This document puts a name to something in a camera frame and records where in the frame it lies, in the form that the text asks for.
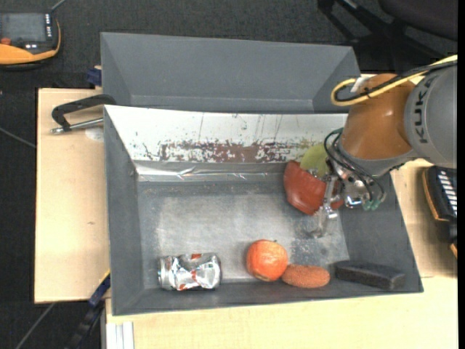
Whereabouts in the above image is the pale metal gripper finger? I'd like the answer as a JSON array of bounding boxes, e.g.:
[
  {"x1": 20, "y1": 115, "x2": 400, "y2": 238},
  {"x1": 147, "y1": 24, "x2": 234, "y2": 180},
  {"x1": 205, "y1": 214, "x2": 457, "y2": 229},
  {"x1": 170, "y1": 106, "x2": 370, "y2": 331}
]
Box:
[
  {"x1": 310, "y1": 209, "x2": 340, "y2": 240},
  {"x1": 323, "y1": 174, "x2": 338, "y2": 211}
]

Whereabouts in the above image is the red cup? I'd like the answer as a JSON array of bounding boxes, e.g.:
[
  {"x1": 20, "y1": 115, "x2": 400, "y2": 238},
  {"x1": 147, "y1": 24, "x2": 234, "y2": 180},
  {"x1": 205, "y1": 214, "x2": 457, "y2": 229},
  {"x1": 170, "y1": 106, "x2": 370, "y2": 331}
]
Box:
[{"x1": 283, "y1": 159, "x2": 345, "y2": 217}]

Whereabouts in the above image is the yellow-green fruit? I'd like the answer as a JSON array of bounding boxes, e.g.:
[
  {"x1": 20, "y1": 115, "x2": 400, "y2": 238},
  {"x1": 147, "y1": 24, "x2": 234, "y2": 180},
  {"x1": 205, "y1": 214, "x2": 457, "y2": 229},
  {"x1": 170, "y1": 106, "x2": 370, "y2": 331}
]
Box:
[{"x1": 299, "y1": 143, "x2": 332, "y2": 178}]

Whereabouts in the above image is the brown round scouring pad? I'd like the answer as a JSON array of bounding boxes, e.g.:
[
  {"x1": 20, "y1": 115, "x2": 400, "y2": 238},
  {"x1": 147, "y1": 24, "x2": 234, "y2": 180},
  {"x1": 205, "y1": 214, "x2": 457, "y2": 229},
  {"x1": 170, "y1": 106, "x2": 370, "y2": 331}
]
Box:
[{"x1": 280, "y1": 263, "x2": 331, "y2": 289}]

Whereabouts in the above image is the orange fruit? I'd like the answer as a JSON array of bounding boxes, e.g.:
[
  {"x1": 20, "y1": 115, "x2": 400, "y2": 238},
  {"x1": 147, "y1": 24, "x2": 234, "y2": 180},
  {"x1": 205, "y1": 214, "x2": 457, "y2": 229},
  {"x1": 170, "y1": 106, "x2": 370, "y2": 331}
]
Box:
[{"x1": 246, "y1": 238, "x2": 290, "y2": 283}]

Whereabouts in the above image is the dark flat block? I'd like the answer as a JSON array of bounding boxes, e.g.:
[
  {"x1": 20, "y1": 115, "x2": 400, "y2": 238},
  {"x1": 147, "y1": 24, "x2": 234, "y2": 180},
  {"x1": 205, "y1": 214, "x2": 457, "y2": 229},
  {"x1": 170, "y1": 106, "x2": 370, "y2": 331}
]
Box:
[{"x1": 333, "y1": 260, "x2": 407, "y2": 292}]

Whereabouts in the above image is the grey metal bin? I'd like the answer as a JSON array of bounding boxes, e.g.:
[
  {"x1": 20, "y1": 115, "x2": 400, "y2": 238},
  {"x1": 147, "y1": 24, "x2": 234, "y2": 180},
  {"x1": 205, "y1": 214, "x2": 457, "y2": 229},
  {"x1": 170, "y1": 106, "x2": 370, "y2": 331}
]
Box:
[{"x1": 99, "y1": 31, "x2": 425, "y2": 317}]

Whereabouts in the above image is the crushed silver drink can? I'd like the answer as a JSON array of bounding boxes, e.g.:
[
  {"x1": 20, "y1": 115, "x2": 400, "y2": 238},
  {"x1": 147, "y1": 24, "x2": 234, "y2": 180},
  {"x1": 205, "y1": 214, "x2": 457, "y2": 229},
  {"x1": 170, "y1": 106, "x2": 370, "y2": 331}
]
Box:
[{"x1": 156, "y1": 252, "x2": 223, "y2": 292}]

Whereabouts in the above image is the pale wood board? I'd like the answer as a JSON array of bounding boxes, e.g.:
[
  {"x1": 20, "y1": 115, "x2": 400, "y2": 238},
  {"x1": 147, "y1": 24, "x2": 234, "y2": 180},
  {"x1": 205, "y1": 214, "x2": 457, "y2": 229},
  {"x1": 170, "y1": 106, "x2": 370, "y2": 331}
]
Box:
[{"x1": 33, "y1": 87, "x2": 111, "y2": 304}]

